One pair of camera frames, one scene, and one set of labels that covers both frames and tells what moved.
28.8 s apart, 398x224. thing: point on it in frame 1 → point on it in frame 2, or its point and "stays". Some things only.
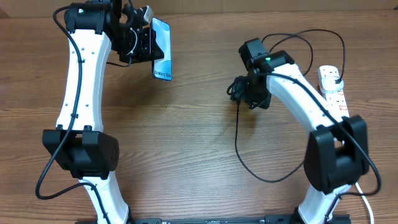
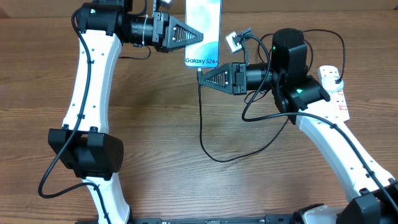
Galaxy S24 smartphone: x=162 y=68 → x=205 y=17
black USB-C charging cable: x=244 y=163 → x=339 y=81
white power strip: x=335 y=99 stays
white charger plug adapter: x=328 y=83 stays
